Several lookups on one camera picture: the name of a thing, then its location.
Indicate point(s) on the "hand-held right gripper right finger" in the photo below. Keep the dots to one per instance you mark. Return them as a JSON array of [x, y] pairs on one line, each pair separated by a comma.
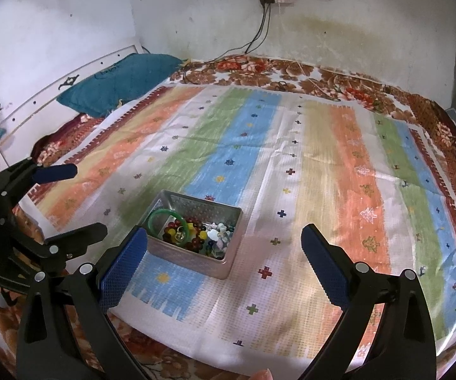
[[327, 271]]

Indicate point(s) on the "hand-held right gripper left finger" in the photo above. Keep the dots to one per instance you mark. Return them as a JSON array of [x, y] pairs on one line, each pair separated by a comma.
[[124, 271]]

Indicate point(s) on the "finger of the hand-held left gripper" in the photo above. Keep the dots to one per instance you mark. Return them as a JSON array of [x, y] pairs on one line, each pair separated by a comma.
[[79, 237], [55, 173]]

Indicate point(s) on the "green jade bangle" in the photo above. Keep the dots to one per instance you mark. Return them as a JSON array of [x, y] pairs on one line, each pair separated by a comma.
[[159, 212]]

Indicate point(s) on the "silver metal tin box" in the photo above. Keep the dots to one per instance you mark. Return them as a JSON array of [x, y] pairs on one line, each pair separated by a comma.
[[196, 263]]

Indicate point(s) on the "person's right hand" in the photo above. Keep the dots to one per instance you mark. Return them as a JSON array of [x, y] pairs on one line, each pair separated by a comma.
[[262, 375]]

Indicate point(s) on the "white headboard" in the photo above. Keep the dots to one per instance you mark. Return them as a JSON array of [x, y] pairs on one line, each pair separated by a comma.
[[33, 99]]

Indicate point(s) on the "striped pastel cloth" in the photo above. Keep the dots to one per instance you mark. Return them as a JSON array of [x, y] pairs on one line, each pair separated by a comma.
[[311, 174]]

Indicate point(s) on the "teal pillow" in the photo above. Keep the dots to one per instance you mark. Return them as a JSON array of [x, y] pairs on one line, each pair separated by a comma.
[[113, 85]]

